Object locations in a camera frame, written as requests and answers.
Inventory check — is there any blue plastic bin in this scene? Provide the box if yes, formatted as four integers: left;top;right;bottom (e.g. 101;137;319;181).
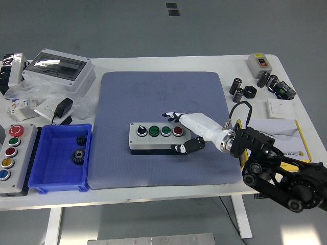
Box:
27;124;93;194

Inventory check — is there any white wall socket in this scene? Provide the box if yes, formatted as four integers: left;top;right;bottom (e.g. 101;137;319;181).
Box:
34;99;57;119

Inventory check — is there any white yellow cardboard box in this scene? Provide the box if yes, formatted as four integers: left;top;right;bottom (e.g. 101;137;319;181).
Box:
235;118;312;170

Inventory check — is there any grey two-button switch box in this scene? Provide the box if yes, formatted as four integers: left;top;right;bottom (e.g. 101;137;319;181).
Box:
247;53;273;80

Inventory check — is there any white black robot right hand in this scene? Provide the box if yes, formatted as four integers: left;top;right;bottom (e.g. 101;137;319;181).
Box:
162;111;229;155

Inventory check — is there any white circuit breaker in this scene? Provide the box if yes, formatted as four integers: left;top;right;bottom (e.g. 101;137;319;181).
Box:
5;98;39;122

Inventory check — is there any black module green terminal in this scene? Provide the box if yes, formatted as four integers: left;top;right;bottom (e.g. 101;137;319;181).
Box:
272;81;297;101

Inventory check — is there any grey metal plate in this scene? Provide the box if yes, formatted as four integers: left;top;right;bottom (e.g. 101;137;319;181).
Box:
86;232;216;245

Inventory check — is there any black cable under table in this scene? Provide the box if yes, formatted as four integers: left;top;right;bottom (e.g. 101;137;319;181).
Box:
219;196;246;239

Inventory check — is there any grey distribution box clear lid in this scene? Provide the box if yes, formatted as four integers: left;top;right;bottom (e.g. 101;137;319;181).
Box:
21;48;96;97

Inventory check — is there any grey four-button control box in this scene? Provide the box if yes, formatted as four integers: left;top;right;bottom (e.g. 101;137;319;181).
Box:
129;121;192;156

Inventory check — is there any large black bevel gear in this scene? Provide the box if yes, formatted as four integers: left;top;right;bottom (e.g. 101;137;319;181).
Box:
71;148;86;166

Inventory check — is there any grey five-button control box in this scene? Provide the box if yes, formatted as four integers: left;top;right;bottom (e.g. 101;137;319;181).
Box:
0;124;39;198

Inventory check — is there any grey-blue table mat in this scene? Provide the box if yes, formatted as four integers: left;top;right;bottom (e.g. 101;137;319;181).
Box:
88;71;243;190

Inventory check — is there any black hexagonal nut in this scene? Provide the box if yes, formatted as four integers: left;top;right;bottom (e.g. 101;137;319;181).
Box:
243;85;258;99

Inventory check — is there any clear plastic bag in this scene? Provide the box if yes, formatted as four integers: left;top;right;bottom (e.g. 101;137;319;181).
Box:
5;73;99;120

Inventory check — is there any white table leg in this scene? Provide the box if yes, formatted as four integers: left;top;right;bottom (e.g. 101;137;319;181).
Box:
43;208;63;245
231;195;253;239

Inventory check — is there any white wall switch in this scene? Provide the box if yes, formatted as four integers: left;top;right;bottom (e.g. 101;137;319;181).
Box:
267;98;294;120

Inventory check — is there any black power adapter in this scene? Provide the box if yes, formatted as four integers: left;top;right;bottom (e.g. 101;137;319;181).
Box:
52;97;74;126

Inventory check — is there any white box in shiny wrap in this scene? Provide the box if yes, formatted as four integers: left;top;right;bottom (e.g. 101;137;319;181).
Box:
0;53;31;96

